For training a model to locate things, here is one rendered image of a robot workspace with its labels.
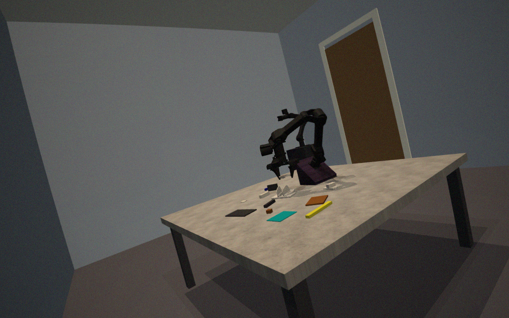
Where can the yellow flat bar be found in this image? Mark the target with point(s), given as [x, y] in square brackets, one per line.
[318, 209]

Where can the teal flat plate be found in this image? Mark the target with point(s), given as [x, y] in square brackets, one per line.
[281, 216]

